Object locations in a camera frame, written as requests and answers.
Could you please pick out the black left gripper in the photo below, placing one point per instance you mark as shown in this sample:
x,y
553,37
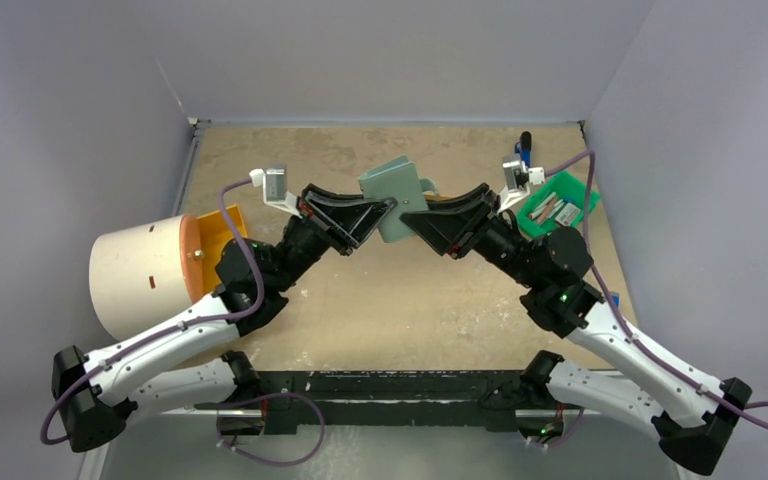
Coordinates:
x,y
344,219

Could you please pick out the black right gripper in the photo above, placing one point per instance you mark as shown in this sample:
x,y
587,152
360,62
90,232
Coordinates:
x,y
471,216

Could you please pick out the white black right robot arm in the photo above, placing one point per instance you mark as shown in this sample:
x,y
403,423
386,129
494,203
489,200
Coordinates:
x,y
689,413

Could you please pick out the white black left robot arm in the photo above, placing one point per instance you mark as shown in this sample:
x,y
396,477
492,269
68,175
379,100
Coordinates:
x,y
98,393

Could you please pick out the tan oval tray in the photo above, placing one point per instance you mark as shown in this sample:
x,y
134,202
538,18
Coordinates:
x,y
434,197

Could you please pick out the orange pencil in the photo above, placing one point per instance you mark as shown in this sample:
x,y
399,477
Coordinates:
x,y
547,213

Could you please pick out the green plastic bin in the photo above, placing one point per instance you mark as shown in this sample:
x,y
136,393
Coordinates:
x,y
560,202

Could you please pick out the white red staple box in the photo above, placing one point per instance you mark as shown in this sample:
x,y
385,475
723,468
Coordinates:
x,y
567,215

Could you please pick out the yellow drawer box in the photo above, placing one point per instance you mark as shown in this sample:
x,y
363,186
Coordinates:
x,y
214,234

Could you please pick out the white cylinder container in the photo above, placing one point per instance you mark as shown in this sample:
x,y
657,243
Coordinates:
x,y
141,276

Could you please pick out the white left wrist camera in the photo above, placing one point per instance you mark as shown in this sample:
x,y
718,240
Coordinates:
x,y
273,183

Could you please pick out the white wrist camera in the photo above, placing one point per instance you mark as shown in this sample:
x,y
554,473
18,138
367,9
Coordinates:
x,y
273,183
519,178

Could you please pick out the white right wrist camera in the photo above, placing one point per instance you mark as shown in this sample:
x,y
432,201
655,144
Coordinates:
x,y
519,178

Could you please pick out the black aluminium base frame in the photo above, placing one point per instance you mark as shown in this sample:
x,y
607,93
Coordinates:
x,y
494,400

